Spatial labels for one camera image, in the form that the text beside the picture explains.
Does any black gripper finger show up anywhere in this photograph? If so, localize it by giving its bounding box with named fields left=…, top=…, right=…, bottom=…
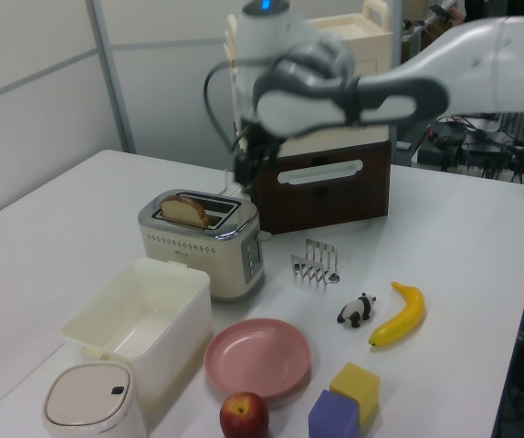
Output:
left=234, top=152, right=252, bottom=186
left=249, top=153, right=267, bottom=189

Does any yellow foam cube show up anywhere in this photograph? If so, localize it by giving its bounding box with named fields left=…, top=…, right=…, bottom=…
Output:
left=329, top=362, right=381, bottom=428

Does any white open storage box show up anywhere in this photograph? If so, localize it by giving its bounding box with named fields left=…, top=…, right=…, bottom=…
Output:
left=60, top=257, right=213, bottom=416

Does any white toaster cable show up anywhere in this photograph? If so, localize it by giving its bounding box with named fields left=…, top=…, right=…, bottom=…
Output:
left=217, top=169, right=241, bottom=197

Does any purple foam cube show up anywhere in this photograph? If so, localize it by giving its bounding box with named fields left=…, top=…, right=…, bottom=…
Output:
left=308, top=389, right=361, bottom=438

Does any red apple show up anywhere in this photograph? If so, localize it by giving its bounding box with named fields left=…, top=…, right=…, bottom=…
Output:
left=219, top=391, right=270, bottom=438

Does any cream two-slot toaster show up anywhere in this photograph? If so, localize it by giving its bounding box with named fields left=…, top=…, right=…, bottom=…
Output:
left=137, top=188, right=273, bottom=304

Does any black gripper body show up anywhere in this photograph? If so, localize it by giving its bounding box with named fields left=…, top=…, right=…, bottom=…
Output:
left=240, top=117, right=283, bottom=166

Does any cream toy cabinet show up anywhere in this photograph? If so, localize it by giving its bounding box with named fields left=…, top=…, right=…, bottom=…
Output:
left=223, top=0, right=394, bottom=157

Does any yellow banana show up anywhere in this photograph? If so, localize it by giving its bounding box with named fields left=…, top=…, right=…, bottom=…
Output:
left=368, top=281, right=426, bottom=350

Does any pink plate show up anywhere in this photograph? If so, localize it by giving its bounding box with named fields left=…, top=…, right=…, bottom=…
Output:
left=204, top=318, right=312, bottom=397

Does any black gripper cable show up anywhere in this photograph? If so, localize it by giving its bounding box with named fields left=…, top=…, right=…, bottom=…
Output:
left=203, top=60, right=246, bottom=154

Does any toy panda figure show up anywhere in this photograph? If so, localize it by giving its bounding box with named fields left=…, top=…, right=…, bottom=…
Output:
left=337, top=292, right=378, bottom=329

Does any brown drawer box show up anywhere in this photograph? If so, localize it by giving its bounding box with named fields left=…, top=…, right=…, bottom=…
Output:
left=246, top=139, right=392, bottom=235

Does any metal toast rack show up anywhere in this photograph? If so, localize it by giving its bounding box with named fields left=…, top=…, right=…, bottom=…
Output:
left=289, top=238, right=341, bottom=287

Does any bread slice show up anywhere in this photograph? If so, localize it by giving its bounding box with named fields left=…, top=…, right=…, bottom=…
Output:
left=159, top=194, right=212, bottom=229

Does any grey control box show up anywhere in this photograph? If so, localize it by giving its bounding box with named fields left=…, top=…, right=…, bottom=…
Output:
left=417, top=121, right=466, bottom=171

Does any small white trash can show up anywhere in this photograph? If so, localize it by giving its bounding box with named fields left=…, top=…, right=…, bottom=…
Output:
left=41, top=360, right=148, bottom=438

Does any black keyboard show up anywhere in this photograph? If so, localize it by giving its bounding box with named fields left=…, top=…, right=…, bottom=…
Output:
left=500, top=111, right=524, bottom=148

